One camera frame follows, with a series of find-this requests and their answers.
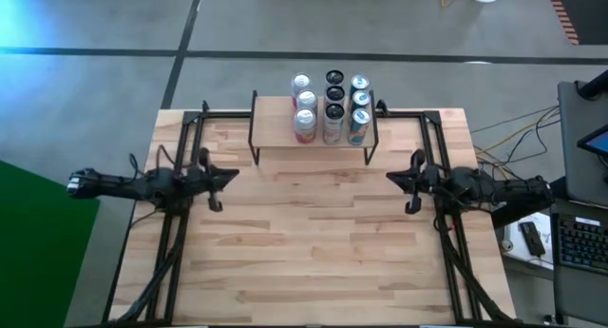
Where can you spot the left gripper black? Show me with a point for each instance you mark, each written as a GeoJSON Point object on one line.
{"type": "Point", "coordinates": [197, 180]}

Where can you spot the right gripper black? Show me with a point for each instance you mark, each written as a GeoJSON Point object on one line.
{"type": "Point", "coordinates": [430, 181]}

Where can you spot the silver can with blue tab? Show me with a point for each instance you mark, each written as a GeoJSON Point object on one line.
{"type": "Point", "coordinates": [358, 128]}
{"type": "Point", "coordinates": [359, 82]}
{"type": "Point", "coordinates": [361, 99]}

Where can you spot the pink and white beverage can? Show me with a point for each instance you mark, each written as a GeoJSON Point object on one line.
{"type": "Point", "coordinates": [305, 126]}
{"type": "Point", "coordinates": [300, 80]}
{"type": "Point", "coordinates": [307, 99]}

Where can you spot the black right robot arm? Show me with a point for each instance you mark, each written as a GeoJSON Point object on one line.
{"type": "Point", "coordinates": [513, 192]}

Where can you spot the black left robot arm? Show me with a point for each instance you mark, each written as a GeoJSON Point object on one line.
{"type": "Point", "coordinates": [119, 185]}

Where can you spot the wooden shelf with black legs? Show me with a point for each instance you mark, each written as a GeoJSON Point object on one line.
{"type": "Point", "coordinates": [271, 123]}

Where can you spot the black diagonal stand beam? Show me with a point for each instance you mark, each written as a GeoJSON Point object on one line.
{"type": "Point", "coordinates": [518, 214]}

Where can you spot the white paper sheet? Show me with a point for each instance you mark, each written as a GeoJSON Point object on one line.
{"type": "Point", "coordinates": [514, 230]}

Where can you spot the black phone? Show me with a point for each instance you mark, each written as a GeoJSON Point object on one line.
{"type": "Point", "coordinates": [532, 237]}

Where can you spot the grey side table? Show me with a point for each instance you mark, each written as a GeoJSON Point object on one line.
{"type": "Point", "coordinates": [577, 176]}

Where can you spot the keyboard at right edge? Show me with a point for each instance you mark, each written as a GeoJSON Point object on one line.
{"type": "Point", "coordinates": [582, 242]}

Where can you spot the green floor mat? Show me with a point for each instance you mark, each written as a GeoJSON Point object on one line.
{"type": "Point", "coordinates": [43, 252]}

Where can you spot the tablet with blue screen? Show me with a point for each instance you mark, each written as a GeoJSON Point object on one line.
{"type": "Point", "coordinates": [599, 142]}

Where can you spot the black pole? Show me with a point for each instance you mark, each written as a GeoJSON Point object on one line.
{"type": "Point", "coordinates": [596, 85]}

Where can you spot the black floor mat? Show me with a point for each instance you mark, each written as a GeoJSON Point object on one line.
{"type": "Point", "coordinates": [591, 14]}

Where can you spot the black aluminium rig frame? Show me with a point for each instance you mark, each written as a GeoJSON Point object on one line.
{"type": "Point", "coordinates": [190, 116]}

